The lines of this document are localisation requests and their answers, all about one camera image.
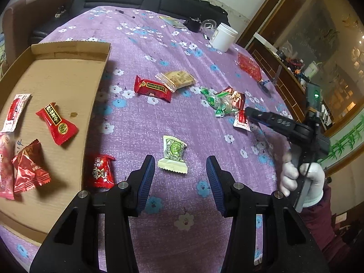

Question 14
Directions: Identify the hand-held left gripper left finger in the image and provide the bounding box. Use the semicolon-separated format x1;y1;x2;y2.
30;155;156;273

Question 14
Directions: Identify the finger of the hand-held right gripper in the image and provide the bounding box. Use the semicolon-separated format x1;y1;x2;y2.
245;106;300;142

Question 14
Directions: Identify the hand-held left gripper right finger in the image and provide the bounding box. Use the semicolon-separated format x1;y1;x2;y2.
206;156;330;273

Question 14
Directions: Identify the small white red snack packet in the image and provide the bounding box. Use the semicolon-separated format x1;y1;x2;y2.
233;109;252;132

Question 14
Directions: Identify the green white candy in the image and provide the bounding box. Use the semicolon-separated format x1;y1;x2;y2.
157;135;189;174

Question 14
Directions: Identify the red gold snack packet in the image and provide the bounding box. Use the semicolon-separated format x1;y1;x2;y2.
219;86;245;110

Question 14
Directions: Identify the green clear candy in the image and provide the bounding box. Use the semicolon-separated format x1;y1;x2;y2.
214;92;242;118

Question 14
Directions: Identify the red cartoon snack packet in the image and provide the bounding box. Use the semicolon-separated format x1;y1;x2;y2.
85;154;116;189

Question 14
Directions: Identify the dark green candy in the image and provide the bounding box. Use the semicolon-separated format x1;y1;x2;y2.
200;87;221;109

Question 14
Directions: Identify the beige cracker packet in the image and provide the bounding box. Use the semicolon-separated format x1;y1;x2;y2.
155;70;199;92

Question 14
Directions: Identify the cardboard box tray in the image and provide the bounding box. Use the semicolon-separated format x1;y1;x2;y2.
0;40;112;246

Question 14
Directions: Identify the person's right forearm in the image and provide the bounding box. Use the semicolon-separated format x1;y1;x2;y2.
300;186;351;263

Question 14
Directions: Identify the person's right hand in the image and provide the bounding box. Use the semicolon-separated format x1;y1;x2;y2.
279;151;325;209

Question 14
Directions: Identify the red transparent bag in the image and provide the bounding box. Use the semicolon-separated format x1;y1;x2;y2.
237;53;263;81

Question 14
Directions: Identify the white plastic jar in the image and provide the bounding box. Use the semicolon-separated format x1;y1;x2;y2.
209;23;238;52

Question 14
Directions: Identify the wooden glass display cabinet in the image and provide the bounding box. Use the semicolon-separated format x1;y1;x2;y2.
236;0;364;137

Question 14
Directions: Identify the red candy with gold seal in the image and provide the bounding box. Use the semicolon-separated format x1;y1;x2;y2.
35;103;79;146

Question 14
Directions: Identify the dark red foil snack packet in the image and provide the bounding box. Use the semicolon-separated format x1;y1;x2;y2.
12;139;52;194

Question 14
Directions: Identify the purple floral tablecloth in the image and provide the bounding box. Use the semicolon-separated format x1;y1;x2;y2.
0;6;313;273

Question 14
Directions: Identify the small black device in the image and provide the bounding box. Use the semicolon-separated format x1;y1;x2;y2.
183;17;202;32

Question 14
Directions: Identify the yellow green flat packet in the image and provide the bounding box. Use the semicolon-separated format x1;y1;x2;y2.
159;15;187;29

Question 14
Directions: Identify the pink snack packet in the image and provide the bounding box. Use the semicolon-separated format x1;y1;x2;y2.
0;132;16;200

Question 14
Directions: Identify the long white red snack packet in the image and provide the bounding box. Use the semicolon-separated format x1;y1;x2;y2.
0;94;32;133

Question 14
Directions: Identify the brown upholstered chair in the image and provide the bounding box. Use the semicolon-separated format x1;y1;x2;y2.
1;0;76;66

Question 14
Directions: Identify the green bamboo wall sticker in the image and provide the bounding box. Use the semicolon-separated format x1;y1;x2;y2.
324;122;364;165

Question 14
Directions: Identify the blue handled tool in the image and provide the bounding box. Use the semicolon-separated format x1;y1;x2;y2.
257;64;283;93

